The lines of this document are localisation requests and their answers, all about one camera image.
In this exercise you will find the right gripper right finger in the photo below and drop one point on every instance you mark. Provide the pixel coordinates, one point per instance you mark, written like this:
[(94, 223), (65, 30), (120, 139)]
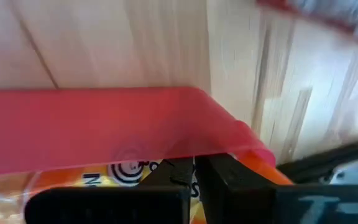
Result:
[(235, 199)]

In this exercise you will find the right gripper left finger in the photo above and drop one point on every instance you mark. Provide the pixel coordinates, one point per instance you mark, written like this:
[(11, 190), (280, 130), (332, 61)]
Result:
[(104, 205)]

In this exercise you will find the orange Maruchan ramen pack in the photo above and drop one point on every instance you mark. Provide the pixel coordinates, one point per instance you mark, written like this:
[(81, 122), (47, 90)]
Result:
[(98, 179)]

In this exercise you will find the red Maruchan ramen pack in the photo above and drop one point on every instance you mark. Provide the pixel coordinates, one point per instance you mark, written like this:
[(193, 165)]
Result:
[(346, 12)]

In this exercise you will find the pink plastic bin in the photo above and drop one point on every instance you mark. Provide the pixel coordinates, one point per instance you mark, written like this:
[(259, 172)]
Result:
[(104, 124)]

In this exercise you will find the black aluminium table frame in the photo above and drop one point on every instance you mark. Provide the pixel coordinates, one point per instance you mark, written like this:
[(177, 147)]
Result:
[(297, 172)]

